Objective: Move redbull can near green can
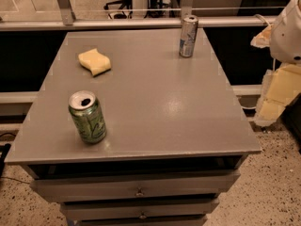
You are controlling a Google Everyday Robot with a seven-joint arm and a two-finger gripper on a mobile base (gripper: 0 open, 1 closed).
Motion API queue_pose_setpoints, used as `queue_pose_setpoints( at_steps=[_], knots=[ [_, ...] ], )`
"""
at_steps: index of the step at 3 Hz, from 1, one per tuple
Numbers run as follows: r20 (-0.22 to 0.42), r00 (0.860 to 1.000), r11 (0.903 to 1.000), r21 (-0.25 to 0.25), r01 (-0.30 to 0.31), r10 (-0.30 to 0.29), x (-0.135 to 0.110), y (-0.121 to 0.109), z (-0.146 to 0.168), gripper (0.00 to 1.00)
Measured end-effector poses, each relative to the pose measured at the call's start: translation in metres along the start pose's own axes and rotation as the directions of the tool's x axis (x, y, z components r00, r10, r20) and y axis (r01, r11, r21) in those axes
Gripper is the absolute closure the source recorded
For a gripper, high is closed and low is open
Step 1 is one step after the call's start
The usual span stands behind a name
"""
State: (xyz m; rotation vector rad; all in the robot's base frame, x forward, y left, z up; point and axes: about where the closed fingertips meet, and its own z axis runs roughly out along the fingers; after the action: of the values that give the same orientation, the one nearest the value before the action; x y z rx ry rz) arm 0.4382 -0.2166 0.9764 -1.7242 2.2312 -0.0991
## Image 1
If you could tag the silver blue redbull can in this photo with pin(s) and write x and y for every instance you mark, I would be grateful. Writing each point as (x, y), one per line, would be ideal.
(188, 35)

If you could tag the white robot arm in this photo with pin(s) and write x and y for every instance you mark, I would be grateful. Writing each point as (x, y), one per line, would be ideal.
(285, 41)

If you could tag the green soda can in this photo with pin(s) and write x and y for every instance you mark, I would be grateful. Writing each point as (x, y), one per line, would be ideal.
(86, 112)

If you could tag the grey drawer cabinet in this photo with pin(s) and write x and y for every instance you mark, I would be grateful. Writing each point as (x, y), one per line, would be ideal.
(163, 113)

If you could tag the yellow sponge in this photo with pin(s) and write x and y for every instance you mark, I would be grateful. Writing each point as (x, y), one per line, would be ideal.
(95, 62)

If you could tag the middle grey drawer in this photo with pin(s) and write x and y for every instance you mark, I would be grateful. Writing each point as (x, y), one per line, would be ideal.
(140, 210)

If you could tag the grey drawer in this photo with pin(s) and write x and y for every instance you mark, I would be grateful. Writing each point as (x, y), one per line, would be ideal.
(140, 210)
(135, 186)

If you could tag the top grey drawer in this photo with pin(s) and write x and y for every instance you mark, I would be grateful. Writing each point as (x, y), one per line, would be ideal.
(135, 186)

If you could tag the metal railing frame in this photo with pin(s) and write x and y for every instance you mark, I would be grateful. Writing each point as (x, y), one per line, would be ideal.
(35, 15)

